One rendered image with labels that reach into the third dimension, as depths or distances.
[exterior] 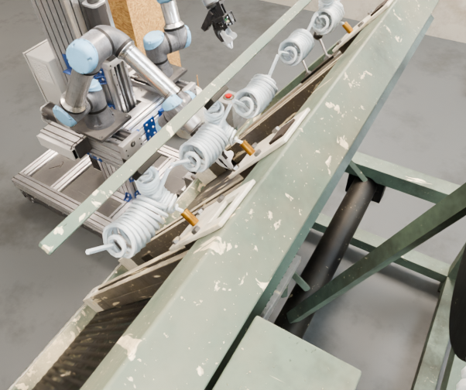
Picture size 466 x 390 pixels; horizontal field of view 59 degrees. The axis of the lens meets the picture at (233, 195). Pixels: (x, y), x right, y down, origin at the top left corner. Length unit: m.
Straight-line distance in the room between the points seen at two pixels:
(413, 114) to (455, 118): 0.34
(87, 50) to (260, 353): 1.34
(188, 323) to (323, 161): 0.36
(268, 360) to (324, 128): 0.40
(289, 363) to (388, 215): 2.61
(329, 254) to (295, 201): 1.31
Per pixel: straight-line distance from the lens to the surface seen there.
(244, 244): 0.57
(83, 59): 1.69
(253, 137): 1.59
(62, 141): 2.34
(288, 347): 0.57
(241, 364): 0.56
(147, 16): 3.76
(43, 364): 1.69
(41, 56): 2.53
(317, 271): 1.89
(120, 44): 1.77
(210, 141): 0.75
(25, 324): 2.91
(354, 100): 0.84
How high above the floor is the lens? 2.33
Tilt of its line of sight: 48 degrees down
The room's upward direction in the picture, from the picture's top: 5 degrees counter-clockwise
